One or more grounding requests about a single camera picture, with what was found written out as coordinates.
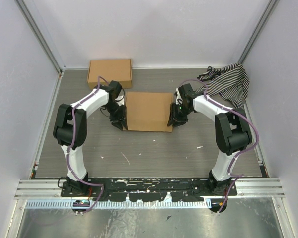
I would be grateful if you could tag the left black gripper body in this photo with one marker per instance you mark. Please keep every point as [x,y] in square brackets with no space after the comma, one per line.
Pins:
[116,111]

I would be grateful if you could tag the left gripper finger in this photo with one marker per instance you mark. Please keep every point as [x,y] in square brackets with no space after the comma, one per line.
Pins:
[118,124]
[124,120]

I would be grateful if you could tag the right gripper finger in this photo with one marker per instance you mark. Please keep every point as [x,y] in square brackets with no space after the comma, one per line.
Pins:
[179,123]
[171,119]

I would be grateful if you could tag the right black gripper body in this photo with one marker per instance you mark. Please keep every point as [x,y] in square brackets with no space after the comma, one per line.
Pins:
[181,113]

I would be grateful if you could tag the cardboard box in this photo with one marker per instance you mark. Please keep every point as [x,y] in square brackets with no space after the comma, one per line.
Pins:
[110,69]
[148,111]

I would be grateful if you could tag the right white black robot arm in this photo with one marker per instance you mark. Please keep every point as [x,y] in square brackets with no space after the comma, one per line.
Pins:
[232,134]

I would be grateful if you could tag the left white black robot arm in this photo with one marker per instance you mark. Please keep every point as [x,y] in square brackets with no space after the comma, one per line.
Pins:
[70,131]

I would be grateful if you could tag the folded closed cardboard box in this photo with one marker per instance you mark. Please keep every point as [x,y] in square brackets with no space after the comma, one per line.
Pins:
[110,69]

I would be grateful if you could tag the black white striped cloth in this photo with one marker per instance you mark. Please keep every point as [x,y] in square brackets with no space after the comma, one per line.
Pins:
[231,83]

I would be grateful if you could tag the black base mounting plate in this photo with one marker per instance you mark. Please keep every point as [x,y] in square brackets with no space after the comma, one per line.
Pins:
[144,189]

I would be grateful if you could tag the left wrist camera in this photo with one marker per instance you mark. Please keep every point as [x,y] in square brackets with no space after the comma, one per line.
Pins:
[115,89]

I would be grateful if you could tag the aluminium front rail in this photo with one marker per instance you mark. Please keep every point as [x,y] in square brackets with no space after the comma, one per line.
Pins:
[245,187]

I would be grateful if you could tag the right aluminium corner post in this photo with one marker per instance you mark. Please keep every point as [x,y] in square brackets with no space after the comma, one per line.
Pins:
[268,11]

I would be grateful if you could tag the aluminium corner post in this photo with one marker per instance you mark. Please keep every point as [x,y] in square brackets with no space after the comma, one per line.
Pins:
[37,25]
[268,11]

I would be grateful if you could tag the white slotted cable duct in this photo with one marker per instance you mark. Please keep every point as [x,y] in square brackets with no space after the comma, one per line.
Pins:
[83,204]

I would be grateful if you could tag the left aluminium corner post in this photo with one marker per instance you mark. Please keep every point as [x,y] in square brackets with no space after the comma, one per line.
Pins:
[37,25]

